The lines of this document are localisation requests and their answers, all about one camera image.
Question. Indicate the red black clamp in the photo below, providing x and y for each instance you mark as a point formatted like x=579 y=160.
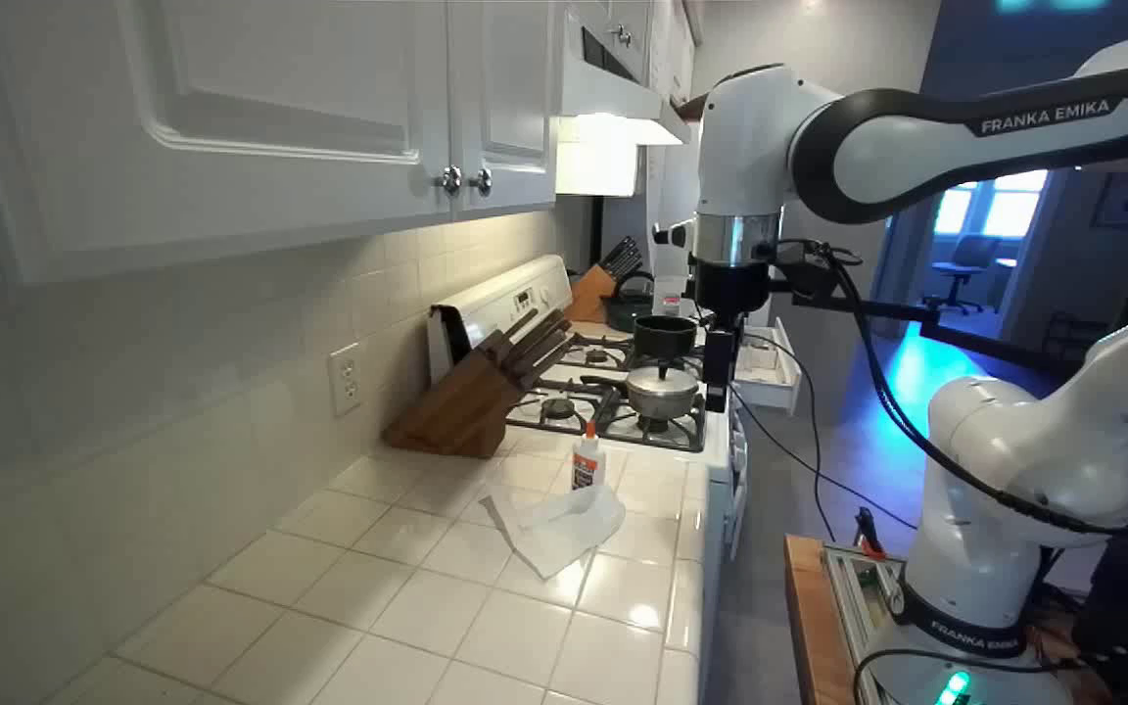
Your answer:
x=867 y=531

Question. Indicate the black camera boom rod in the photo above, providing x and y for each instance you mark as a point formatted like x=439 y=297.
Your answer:
x=904 y=309

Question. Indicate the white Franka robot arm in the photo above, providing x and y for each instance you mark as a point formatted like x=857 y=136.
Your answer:
x=746 y=141

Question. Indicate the white paper towel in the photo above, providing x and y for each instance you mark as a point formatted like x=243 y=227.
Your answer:
x=566 y=531

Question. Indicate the brown basket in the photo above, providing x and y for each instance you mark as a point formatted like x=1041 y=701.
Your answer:
x=686 y=108

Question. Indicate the silver cabinet knob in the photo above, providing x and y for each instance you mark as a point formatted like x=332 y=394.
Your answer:
x=454 y=177
x=481 y=177

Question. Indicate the white cabinet above hood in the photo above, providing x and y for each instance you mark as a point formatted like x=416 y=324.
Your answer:
x=665 y=42

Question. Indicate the black kettle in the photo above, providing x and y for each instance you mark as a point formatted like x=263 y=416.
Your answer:
x=628 y=297

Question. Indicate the wooden cutting board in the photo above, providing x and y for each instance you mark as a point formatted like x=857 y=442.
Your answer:
x=588 y=296

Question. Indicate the white upper kitchen cabinet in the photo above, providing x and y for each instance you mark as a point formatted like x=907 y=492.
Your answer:
x=263 y=79

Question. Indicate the white glue bottle orange cap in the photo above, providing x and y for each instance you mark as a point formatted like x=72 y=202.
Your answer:
x=588 y=462

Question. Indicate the white wall outlet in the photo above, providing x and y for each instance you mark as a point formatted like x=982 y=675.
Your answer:
x=348 y=377

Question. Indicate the bright window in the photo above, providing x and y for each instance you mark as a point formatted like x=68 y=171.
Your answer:
x=990 y=209

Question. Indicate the aluminium base plate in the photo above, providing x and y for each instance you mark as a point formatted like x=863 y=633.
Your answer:
x=861 y=594

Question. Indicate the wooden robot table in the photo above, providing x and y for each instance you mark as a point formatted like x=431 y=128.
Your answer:
x=810 y=626

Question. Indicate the wooden knife block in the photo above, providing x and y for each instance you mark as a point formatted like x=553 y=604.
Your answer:
x=460 y=406

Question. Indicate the white gas stove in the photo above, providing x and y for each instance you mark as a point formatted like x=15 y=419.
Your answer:
x=510 y=296

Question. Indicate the silver pot with lid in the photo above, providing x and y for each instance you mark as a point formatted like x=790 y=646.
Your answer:
x=665 y=394

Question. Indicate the white range hood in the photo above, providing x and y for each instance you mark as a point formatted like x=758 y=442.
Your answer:
x=606 y=93

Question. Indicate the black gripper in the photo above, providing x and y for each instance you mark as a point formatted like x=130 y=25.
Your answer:
x=730 y=291

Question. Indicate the dark office chair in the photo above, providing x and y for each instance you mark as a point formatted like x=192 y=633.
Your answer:
x=956 y=277

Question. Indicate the white plastic bin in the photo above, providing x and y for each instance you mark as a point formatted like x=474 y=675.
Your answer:
x=768 y=377

